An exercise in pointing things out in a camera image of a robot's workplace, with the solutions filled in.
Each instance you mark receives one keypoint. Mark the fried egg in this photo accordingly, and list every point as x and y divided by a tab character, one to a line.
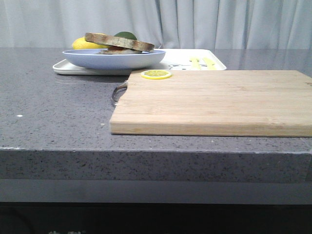
116	48

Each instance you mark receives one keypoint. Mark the light blue plate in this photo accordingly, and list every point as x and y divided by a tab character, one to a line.
92	59

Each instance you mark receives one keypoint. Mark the bread slice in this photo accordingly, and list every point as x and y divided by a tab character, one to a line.
119	52
119	42

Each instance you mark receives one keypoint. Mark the white rectangular tray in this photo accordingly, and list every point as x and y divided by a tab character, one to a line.
174	59

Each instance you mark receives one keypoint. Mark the yellow lemon slice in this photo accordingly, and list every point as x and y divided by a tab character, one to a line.
156	74

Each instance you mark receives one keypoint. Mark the wooden cutting board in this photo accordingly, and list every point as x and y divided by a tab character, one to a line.
252	103

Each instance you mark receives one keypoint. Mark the green lime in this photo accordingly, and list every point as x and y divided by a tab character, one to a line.
126	35

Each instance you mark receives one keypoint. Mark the white curtain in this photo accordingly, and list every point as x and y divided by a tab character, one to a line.
206	24

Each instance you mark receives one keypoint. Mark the front yellow lemon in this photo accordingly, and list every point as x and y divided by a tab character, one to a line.
81	43

